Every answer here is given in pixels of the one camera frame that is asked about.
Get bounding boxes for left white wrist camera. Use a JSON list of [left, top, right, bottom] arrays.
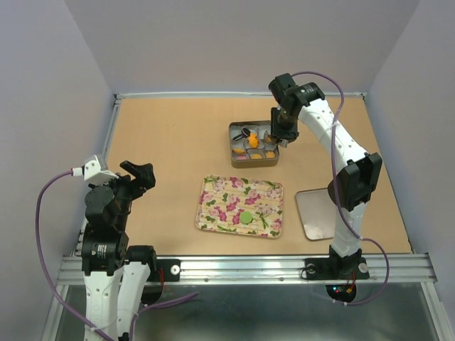
[[71, 154, 114, 186]]

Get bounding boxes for green sandwich cookie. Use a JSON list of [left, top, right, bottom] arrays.
[[239, 211, 253, 224]]

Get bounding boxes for orange fish cookie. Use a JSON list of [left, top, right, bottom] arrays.
[[247, 133, 259, 148]]

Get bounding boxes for aluminium front rail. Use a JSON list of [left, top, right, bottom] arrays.
[[56, 252, 437, 285]]

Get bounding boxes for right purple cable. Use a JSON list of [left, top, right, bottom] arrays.
[[291, 70, 391, 306]]

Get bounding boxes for brown cookie tin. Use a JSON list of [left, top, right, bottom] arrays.
[[228, 120, 280, 168]]

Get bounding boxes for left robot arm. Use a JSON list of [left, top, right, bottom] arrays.
[[81, 158, 159, 340]]

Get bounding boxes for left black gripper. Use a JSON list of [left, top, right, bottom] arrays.
[[90, 158, 156, 226]]

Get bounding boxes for brown tin lid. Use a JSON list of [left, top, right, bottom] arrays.
[[295, 188, 336, 241]]

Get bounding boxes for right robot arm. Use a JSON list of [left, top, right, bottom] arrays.
[[268, 73, 382, 277]]

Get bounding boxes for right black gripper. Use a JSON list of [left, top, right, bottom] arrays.
[[271, 106, 300, 145]]

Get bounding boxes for floral serving tray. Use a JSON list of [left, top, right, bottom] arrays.
[[195, 175, 284, 239]]

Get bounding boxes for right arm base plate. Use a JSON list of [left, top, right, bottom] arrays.
[[304, 258, 370, 281]]

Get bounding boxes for metal tongs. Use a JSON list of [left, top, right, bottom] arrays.
[[262, 131, 289, 148]]

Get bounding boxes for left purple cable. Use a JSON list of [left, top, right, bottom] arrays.
[[35, 170, 198, 338]]

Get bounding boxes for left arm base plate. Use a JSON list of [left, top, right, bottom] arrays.
[[147, 258, 181, 283]]

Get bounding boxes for orange round biscuit top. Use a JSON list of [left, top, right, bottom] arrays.
[[232, 148, 245, 154]]

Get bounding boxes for purple cable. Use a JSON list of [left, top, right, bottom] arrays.
[[35, 170, 198, 338], [291, 70, 391, 306]]

